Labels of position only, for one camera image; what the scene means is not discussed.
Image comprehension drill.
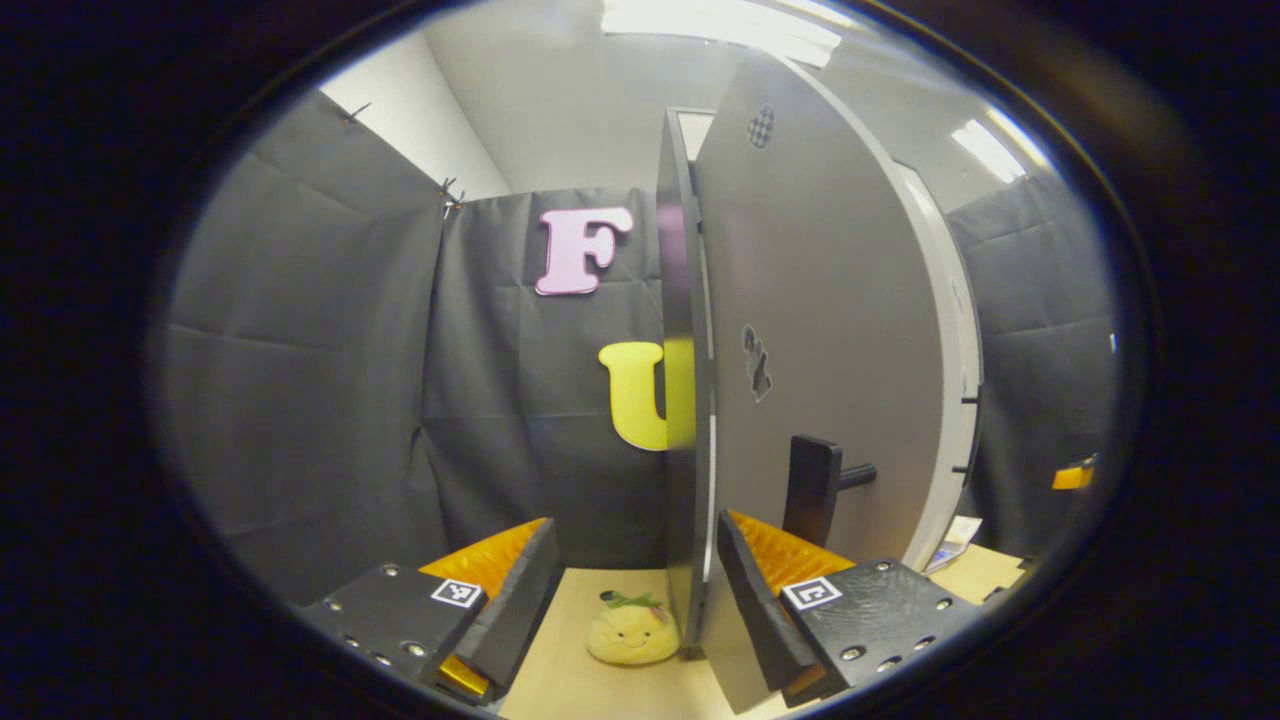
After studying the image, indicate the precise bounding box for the blue white booklet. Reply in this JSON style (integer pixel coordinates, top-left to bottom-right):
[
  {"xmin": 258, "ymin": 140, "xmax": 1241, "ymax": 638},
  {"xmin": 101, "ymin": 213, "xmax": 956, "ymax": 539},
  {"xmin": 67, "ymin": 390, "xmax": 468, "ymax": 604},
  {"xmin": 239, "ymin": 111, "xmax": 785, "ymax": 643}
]
[{"xmin": 922, "ymin": 515, "xmax": 986, "ymax": 576}]

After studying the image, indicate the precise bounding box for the grey shoe cabinet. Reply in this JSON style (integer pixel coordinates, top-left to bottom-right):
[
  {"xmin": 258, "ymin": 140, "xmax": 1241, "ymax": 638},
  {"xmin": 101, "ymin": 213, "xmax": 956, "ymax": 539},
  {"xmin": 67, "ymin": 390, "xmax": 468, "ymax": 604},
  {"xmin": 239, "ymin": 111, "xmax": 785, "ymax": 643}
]
[{"xmin": 655, "ymin": 105, "xmax": 986, "ymax": 651}]

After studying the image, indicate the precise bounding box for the black backdrop cloth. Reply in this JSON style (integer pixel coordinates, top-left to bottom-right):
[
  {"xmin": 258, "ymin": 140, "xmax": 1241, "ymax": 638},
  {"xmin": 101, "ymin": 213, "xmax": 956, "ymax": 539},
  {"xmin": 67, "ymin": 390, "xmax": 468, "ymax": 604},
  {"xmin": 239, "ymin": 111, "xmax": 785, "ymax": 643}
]
[{"xmin": 150, "ymin": 90, "xmax": 1126, "ymax": 606}]

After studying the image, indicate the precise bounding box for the yellow plush toy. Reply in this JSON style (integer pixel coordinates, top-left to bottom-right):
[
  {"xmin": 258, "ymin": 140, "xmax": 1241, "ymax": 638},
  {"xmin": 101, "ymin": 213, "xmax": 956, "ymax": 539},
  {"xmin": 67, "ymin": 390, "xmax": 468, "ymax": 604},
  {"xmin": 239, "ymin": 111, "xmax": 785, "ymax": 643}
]
[{"xmin": 586, "ymin": 590, "xmax": 682, "ymax": 667}]

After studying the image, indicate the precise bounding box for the small ceiling light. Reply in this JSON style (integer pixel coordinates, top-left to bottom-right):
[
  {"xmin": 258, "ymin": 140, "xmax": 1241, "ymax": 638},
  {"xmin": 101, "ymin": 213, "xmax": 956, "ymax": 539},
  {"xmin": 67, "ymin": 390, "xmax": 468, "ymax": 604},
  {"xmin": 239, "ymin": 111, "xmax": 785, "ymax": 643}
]
[{"xmin": 950, "ymin": 118, "xmax": 1031, "ymax": 185}]

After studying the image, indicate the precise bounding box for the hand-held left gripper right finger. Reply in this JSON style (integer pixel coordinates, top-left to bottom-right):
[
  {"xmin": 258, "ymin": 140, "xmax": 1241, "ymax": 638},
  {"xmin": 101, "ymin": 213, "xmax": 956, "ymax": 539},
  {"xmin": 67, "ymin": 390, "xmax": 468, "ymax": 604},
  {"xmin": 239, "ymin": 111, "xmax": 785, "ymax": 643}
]
[{"xmin": 716, "ymin": 508, "xmax": 981, "ymax": 709}]

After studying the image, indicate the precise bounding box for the large ceiling light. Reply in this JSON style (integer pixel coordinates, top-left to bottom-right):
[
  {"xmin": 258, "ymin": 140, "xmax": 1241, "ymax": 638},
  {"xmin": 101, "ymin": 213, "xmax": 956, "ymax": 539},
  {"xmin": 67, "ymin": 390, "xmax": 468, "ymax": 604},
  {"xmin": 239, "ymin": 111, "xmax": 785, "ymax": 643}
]
[{"xmin": 600, "ymin": 0, "xmax": 843, "ymax": 69}]

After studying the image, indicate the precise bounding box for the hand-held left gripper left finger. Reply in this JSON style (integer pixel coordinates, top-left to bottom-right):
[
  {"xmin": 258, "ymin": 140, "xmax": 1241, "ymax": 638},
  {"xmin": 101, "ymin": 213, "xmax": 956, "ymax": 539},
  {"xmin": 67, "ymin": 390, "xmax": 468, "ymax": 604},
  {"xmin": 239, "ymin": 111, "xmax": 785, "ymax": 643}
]
[{"xmin": 300, "ymin": 517, "xmax": 559, "ymax": 706}]

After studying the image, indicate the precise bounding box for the black door handle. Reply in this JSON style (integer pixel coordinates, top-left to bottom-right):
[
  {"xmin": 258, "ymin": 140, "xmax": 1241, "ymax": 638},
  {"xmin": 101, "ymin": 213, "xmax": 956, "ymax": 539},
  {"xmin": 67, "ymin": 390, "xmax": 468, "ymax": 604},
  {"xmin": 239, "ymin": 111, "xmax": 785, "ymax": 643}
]
[{"xmin": 783, "ymin": 435, "xmax": 878, "ymax": 548}]

